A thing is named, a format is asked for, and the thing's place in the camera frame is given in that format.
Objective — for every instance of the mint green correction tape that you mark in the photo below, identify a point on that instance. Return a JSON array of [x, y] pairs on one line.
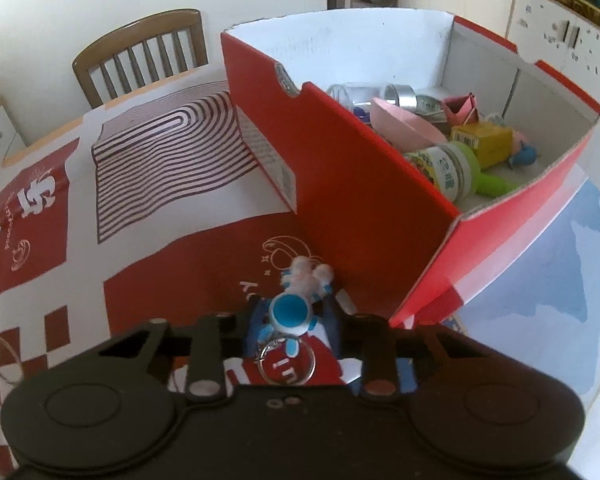
[[430, 106]]

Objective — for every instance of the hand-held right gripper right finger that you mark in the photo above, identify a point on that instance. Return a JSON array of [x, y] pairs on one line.
[[334, 325]]

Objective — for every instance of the small yellow box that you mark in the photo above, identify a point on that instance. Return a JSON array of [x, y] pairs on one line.
[[485, 140]]

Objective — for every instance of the pink binder clips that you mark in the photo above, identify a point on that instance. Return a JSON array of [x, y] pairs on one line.
[[460, 109]]

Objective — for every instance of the pink plastic bowl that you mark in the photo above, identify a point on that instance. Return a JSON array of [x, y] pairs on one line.
[[405, 122]]

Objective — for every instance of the brown wooden chair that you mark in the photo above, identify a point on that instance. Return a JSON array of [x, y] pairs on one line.
[[130, 30]]

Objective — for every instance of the green plastic item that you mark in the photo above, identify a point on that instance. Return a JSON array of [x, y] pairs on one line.
[[500, 185]]

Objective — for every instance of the clear jar silver lid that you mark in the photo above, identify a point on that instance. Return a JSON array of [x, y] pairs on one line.
[[400, 95]]

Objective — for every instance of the pink pig figurine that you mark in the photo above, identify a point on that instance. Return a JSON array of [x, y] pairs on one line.
[[522, 155]]

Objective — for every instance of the red cardboard box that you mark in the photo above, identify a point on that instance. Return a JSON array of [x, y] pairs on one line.
[[355, 185]]

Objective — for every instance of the red white printed tablecloth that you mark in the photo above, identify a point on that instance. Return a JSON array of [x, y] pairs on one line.
[[155, 160]]

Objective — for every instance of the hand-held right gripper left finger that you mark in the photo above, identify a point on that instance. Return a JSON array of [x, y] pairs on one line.
[[254, 332]]

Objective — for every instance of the white drawer cabinet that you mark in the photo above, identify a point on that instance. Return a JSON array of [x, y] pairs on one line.
[[0, 132]]

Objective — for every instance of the green lid labelled jar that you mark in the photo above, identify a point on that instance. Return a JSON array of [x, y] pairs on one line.
[[445, 170]]

